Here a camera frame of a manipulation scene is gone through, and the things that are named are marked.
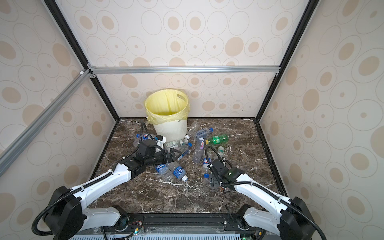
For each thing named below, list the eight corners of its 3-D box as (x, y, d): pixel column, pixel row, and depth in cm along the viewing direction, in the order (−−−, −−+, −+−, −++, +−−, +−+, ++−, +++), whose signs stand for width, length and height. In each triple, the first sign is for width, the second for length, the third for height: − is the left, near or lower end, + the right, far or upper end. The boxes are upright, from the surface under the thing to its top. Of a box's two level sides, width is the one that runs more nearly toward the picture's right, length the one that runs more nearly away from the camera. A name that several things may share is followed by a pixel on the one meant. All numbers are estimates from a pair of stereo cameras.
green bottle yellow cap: (207, 148, 104) (207, 143, 100) (205, 142, 107) (205, 137, 103) (228, 142, 107) (230, 137, 103) (226, 137, 110) (227, 132, 106)
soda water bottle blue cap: (198, 141, 107) (198, 137, 104) (194, 137, 109) (194, 133, 106) (212, 132, 113) (213, 127, 109) (209, 128, 115) (209, 124, 111)
